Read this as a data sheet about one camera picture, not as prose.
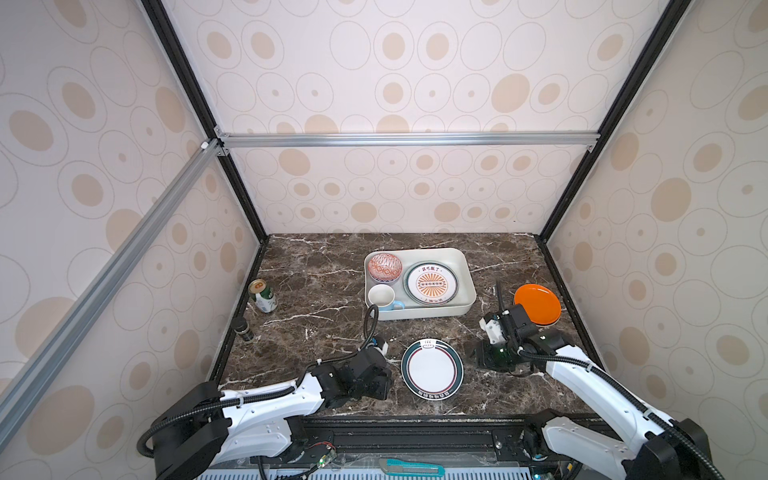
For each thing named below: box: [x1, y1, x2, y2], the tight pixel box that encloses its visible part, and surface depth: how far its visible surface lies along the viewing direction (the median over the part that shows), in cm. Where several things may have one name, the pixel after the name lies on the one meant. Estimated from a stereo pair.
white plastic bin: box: [364, 247, 477, 321], surface depth 105 cm
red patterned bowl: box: [368, 253, 403, 283], surface depth 105 cm
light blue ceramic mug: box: [367, 284, 406, 312], surface depth 94 cm
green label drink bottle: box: [248, 278, 278, 314], surface depth 94 cm
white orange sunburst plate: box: [406, 262, 458, 304], surface depth 105 cm
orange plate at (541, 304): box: [513, 283, 562, 327], surface depth 101 cm
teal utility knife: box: [378, 458, 445, 477], surface depth 71 cm
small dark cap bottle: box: [231, 317, 255, 343], surface depth 88 cm
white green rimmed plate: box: [400, 338, 465, 401], surface depth 87 cm
